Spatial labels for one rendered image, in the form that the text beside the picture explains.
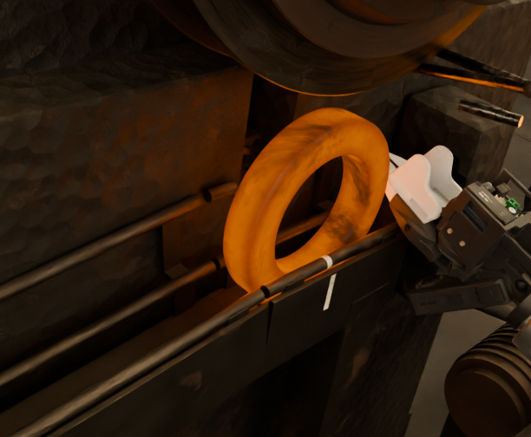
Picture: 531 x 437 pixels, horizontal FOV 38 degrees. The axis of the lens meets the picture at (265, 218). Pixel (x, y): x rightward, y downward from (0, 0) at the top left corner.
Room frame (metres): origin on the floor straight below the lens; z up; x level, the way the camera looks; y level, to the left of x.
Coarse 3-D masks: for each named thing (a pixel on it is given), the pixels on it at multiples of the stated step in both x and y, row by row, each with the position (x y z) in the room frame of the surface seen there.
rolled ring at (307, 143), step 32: (288, 128) 0.56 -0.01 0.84; (320, 128) 0.56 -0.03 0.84; (352, 128) 0.58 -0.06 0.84; (256, 160) 0.54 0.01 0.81; (288, 160) 0.53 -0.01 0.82; (320, 160) 0.55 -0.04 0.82; (352, 160) 0.62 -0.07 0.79; (384, 160) 0.63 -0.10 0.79; (256, 192) 0.52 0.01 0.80; (288, 192) 0.53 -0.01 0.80; (352, 192) 0.63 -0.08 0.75; (256, 224) 0.51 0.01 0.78; (352, 224) 0.61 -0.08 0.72; (224, 256) 0.52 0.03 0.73; (256, 256) 0.51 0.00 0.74; (288, 256) 0.59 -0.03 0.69; (320, 256) 0.59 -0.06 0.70; (256, 288) 0.51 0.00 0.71
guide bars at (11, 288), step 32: (224, 192) 0.57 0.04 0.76; (320, 192) 0.68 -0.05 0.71; (160, 224) 0.52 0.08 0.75; (320, 224) 0.64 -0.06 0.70; (64, 256) 0.46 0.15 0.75; (96, 256) 0.47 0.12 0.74; (160, 256) 0.53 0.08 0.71; (0, 288) 0.42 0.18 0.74; (160, 288) 0.50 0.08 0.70; (192, 288) 0.53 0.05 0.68; (224, 288) 0.57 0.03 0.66; (64, 352) 0.43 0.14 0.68; (0, 384) 0.39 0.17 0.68
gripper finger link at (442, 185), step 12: (396, 156) 0.69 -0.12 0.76; (432, 156) 0.67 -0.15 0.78; (444, 156) 0.67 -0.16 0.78; (432, 168) 0.67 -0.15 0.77; (444, 168) 0.66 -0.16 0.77; (432, 180) 0.67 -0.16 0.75; (444, 180) 0.66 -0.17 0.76; (444, 192) 0.66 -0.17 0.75; (456, 192) 0.65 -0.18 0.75; (444, 204) 0.65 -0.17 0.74
